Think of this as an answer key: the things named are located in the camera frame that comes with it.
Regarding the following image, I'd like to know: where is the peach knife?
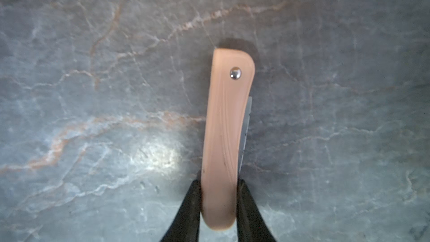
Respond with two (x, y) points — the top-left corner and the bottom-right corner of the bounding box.
(200, 48), (255, 231)

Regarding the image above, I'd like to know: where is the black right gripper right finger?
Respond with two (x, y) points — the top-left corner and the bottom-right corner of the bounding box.
(236, 179), (276, 242)

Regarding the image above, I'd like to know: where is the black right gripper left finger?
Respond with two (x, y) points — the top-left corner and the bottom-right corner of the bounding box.
(161, 180), (202, 242)

